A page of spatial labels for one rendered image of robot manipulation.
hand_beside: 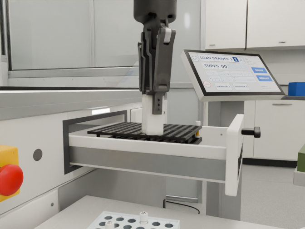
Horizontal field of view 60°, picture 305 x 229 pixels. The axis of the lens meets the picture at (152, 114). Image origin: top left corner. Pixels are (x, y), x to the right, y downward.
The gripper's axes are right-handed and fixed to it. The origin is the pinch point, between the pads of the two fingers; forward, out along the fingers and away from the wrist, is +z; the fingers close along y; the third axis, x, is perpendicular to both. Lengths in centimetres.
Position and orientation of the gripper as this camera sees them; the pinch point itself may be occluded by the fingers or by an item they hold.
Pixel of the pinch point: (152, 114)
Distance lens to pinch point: 47.2
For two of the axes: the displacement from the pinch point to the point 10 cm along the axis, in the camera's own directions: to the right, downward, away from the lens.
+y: -3.3, -0.8, 9.4
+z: -0.2, 10.0, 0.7
